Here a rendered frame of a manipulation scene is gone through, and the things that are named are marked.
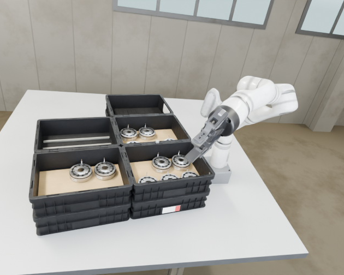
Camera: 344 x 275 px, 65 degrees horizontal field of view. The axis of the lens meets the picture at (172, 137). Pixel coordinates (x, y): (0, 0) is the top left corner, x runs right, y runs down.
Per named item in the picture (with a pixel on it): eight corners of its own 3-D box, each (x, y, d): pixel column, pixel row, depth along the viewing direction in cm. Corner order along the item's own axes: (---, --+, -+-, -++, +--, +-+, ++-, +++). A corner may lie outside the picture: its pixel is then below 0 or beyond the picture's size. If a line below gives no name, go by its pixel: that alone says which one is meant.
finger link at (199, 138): (206, 129, 61) (193, 141, 58) (209, 120, 59) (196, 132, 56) (211, 132, 61) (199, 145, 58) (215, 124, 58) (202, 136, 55)
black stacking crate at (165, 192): (188, 157, 158) (192, 141, 152) (211, 193, 135) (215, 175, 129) (120, 163, 144) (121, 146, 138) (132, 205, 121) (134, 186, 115)
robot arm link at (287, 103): (304, 109, 101) (263, 122, 125) (299, 84, 102) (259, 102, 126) (285, 112, 98) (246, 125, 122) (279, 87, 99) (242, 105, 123)
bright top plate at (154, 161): (166, 155, 148) (166, 154, 148) (174, 167, 141) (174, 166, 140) (149, 158, 144) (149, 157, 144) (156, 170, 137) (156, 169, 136)
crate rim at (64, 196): (120, 149, 139) (120, 145, 138) (133, 190, 116) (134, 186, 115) (34, 156, 125) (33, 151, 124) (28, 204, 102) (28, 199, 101)
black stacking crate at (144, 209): (185, 171, 164) (189, 155, 157) (206, 208, 141) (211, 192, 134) (119, 179, 150) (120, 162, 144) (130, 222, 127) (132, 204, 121)
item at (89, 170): (92, 163, 134) (92, 163, 133) (92, 178, 126) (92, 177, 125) (70, 164, 131) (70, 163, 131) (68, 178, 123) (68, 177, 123)
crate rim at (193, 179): (191, 143, 153) (192, 139, 152) (215, 179, 130) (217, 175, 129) (120, 149, 139) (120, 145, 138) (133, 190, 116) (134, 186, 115)
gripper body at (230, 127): (246, 113, 65) (227, 133, 59) (233, 135, 71) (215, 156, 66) (221, 96, 67) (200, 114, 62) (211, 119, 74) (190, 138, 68)
